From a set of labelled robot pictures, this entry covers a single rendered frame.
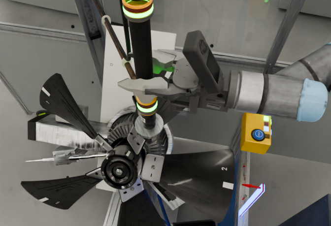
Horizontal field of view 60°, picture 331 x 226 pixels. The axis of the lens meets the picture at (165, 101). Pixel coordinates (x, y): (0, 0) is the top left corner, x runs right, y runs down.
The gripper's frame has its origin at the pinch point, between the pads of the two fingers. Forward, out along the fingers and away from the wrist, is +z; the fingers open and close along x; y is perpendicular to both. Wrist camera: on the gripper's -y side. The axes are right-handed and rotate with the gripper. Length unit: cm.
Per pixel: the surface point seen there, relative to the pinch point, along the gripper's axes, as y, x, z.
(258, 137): 58, 23, -39
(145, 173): 48.1, -2.6, -0.7
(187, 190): 48, -5, -15
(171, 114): 28.6, 8.9, -6.8
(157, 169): 48.1, -0.3, -4.4
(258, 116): 59, 34, -39
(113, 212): 158, 6, 30
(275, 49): 56, 70, -45
